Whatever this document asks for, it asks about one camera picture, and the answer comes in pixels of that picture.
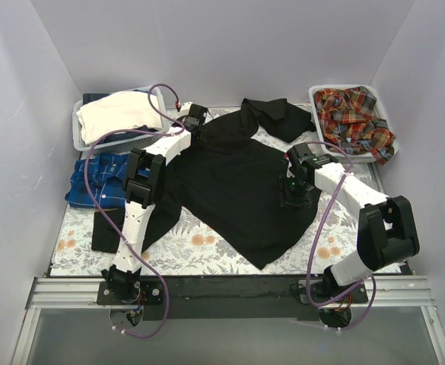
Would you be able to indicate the left white plastic basket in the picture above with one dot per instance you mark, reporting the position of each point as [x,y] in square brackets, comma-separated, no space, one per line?
[134,113]

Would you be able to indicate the floral patterned table mat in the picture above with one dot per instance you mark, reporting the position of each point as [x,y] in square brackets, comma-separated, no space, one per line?
[192,247]

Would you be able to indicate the cream white folded shirt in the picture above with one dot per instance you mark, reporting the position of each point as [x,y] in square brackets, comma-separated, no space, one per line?
[117,114]

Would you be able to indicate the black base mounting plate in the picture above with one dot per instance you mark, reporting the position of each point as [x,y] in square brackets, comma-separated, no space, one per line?
[152,303]

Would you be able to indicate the red plaid shirt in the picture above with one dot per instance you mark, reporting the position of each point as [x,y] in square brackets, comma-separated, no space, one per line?
[353,121]

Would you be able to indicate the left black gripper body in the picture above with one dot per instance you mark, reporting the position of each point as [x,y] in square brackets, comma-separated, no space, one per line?
[199,124]

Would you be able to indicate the folded black shirt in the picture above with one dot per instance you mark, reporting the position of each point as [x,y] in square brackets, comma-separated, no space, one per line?
[279,118]

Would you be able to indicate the black long sleeve shirt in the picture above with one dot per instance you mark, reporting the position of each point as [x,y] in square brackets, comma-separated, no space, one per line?
[229,181]

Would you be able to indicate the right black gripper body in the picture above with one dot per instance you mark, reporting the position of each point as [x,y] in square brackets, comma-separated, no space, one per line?
[296,195]

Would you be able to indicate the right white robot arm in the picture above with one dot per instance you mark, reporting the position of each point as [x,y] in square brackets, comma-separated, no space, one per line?
[386,226]

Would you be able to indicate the white plastic basket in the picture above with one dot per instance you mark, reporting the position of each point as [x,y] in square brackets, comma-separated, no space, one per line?
[134,113]
[349,154]

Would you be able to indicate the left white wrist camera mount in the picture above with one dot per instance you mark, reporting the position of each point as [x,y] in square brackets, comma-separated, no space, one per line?
[183,108]

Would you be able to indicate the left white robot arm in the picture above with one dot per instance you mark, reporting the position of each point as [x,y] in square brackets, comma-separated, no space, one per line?
[144,186]

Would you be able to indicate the blue plaid shirt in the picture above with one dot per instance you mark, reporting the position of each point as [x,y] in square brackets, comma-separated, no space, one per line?
[105,175]

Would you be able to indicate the right white plastic basket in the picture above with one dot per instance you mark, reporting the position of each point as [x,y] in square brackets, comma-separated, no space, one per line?
[349,154]

